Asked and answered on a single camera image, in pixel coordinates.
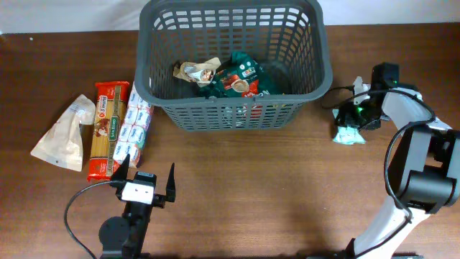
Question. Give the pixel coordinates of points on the beige pouch on left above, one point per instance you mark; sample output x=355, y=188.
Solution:
x=62, y=144

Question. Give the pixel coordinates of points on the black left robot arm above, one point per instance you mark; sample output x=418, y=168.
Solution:
x=123, y=237

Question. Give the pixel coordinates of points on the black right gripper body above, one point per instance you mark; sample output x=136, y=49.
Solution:
x=361, y=114

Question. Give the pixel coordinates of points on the San Remo spaghetti packet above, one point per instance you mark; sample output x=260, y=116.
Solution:
x=111, y=107

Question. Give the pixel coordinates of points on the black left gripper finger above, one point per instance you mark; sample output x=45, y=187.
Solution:
x=170, y=187
x=121, y=172

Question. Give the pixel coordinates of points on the green coffee snack bag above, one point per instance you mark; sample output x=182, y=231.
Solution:
x=241, y=76

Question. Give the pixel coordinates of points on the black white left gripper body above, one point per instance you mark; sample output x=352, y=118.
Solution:
x=157, y=200

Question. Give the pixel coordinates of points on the light blue tissue pack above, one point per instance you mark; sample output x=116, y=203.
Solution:
x=347, y=129

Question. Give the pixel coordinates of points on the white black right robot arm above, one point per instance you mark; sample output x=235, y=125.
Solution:
x=421, y=165

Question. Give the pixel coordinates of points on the beige brown pouch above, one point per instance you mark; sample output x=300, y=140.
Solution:
x=199, y=73

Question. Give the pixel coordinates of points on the grey plastic basket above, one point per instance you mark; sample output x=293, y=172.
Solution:
x=286, y=37

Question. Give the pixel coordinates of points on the Kleenex tissue multipack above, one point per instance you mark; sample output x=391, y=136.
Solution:
x=133, y=132

